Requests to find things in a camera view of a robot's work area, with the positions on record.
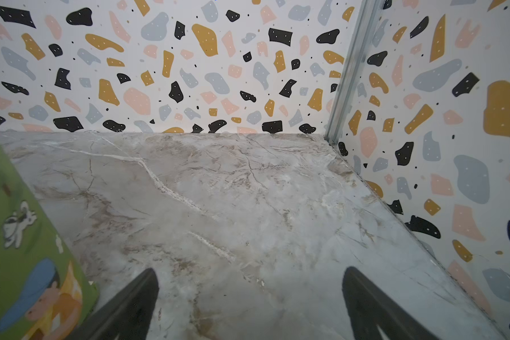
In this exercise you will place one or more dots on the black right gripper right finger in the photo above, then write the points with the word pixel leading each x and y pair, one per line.
pixel 373 314

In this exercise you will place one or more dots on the aluminium corner post right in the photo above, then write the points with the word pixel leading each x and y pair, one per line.
pixel 363 33

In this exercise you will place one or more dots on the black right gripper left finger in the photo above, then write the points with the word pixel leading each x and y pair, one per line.
pixel 127 315

